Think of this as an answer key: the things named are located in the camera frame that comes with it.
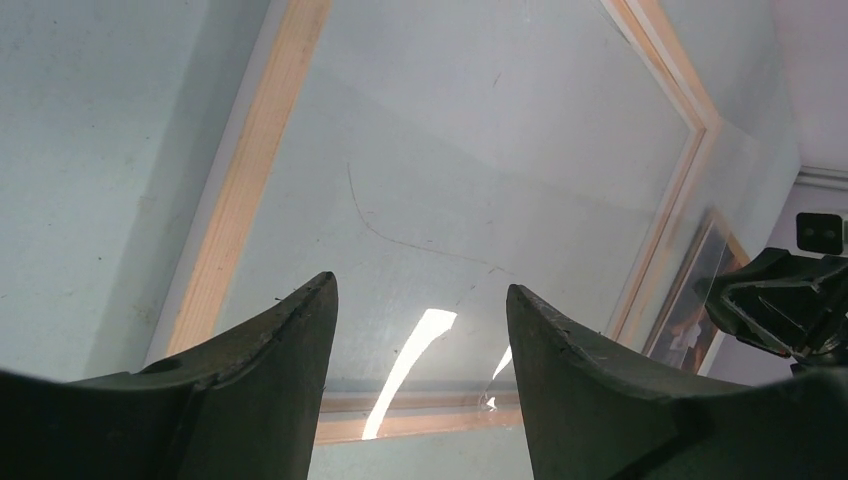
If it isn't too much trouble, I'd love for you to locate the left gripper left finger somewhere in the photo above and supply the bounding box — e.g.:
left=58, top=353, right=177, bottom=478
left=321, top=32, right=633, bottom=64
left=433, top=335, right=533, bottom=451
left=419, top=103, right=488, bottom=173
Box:
left=1, top=272, right=338, bottom=479

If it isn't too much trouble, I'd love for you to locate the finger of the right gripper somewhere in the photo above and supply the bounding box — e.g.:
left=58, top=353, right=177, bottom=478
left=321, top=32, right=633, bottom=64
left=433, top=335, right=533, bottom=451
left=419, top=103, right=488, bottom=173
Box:
left=693, top=248, right=847, bottom=358

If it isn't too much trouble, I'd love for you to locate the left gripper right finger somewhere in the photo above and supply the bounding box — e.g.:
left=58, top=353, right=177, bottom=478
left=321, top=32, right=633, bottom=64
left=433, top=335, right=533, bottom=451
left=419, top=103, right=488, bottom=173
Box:
left=506, top=285, right=847, bottom=479

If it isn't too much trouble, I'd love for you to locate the printed photo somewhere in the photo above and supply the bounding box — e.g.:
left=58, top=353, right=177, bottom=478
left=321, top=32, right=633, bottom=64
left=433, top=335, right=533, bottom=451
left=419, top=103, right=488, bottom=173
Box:
left=645, top=221, right=747, bottom=376

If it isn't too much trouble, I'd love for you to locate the wooden picture frame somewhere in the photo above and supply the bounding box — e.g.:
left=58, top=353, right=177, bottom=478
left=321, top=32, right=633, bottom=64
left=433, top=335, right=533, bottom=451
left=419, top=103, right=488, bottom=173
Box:
left=149, top=1, right=721, bottom=445

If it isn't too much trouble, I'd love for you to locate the right corner metal profile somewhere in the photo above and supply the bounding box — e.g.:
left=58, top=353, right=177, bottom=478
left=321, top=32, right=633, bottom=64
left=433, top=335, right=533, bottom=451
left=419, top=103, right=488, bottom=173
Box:
left=795, top=166, right=848, bottom=191

